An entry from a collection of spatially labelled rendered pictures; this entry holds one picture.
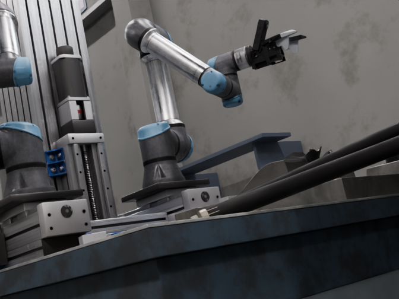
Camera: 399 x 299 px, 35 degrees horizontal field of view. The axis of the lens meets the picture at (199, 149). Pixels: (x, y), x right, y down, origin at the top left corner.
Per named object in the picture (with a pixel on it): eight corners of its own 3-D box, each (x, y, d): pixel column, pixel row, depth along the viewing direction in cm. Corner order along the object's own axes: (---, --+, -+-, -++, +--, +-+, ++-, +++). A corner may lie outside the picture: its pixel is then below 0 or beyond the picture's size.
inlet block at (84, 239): (73, 267, 135) (69, 242, 136) (95, 263, 137) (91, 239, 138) (86, 262, 123) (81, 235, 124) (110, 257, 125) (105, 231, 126)
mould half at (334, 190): (181, 249, 157) (170, 197, 160) (248, 238, 175) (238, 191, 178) (348, 207, 123) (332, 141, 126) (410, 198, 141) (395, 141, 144)
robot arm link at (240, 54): (238, 51, 227) (231, 48, 219) (250, 47, 225) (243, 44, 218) (244, 70, 226) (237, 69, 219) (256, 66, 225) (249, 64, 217)
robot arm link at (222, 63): (217, 83, 230) (212, 61, 232) (244, 74, 226) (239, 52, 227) (208, 79, 223) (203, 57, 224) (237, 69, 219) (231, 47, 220)
